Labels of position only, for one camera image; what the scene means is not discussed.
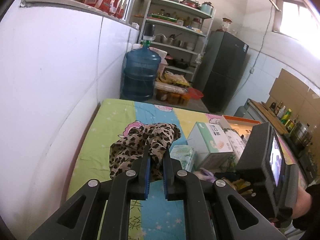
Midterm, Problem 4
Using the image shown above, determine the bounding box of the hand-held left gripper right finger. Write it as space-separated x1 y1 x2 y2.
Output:
162 150 288 240

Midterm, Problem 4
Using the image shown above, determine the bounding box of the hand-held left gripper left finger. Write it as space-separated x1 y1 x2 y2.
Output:
26 145 152 240

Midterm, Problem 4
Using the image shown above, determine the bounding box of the green white tissue pack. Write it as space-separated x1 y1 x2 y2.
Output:
171 145 195 172

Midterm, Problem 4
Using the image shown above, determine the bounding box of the leopard print cloth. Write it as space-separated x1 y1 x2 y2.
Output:
109 122 182 182

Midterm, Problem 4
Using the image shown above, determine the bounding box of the yellow white packet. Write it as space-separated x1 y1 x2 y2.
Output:
231 179 253 195

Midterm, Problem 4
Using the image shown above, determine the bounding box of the orange rimmed cardboard box lid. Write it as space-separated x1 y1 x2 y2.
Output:
220 115 262 140

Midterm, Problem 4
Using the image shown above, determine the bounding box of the person's right forearm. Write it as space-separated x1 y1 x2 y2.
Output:
294 183 320 232

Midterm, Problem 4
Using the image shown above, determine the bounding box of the person's right hand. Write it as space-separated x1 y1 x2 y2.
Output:
291 187 315 227

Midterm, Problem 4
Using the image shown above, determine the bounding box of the floral tissue box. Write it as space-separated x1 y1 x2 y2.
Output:
219 127 248 173

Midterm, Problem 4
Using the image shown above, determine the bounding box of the wooden cutting board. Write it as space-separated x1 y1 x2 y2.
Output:
249 99 286 136

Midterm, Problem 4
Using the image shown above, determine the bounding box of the kitchen counter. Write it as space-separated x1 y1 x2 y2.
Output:
235 99 320 181

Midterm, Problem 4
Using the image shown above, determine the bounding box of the steel steamer pot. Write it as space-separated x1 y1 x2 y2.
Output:
291 122 313 148

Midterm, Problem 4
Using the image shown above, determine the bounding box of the grey gas cylinder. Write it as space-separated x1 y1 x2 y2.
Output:
235 105 250 118

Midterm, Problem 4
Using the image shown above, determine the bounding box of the white green tissue box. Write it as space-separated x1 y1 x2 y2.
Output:
187 121 234 167

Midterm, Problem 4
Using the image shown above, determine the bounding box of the gas stove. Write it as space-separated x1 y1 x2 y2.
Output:
298 152 318 181

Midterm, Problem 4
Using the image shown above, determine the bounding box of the red plastic basket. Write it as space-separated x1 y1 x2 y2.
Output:
187 88 204 100

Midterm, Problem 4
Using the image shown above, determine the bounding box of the noodle pack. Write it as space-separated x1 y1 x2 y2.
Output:
154 82 190 93

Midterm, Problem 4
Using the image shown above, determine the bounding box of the dark grey fridge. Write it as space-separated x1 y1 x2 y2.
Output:
194 31 250 113

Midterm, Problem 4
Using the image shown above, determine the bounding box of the egg tray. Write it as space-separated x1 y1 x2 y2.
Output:
164 71 190 87

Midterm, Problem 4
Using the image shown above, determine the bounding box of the blue water jug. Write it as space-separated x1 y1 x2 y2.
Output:
123 46 162 102

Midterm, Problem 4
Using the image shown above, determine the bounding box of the black frying pan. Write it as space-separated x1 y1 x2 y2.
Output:
175 59 197 70

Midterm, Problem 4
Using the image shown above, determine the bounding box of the pink white bag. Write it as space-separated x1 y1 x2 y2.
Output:
157 50 168 73

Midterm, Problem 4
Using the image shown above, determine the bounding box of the glass jar with brown lid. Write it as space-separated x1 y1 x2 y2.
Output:
222 17 233 32

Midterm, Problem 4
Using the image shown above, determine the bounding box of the high bright window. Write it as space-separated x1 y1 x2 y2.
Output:
272 0 320 43

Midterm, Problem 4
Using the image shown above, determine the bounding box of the black water pump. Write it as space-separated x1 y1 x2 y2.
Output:
141 23 160 47

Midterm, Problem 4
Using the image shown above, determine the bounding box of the white metal shelf rack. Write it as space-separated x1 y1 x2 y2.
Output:
139 0 215 83

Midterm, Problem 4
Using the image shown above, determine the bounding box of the teal canister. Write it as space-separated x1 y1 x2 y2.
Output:
201 2 214 16

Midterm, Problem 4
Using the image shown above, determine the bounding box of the green tray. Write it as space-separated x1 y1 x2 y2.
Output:
149 14 177 22

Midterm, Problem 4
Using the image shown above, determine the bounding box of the red lidded pan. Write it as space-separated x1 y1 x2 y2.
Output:
181 0 201 8

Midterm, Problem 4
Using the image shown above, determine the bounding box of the cardboard wall cover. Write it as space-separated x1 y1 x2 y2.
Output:
268 68 320 121

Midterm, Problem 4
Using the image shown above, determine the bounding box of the wall cable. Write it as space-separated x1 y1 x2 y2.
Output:
239 2 273 93

